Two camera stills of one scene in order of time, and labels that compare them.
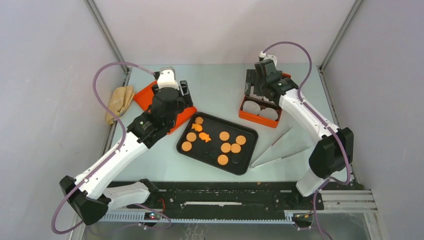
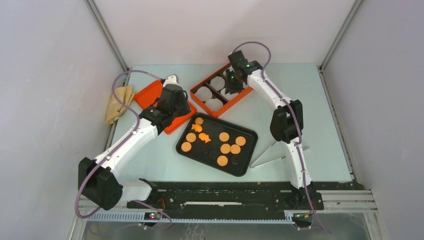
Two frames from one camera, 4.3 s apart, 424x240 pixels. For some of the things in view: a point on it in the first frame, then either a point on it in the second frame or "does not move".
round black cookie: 213,154 does not move
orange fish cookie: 197,127 does not move
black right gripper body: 256,86 → 232,85
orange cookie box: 263,104 → 210,96
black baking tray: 218,142 does not move
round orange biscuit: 224,136 does not move
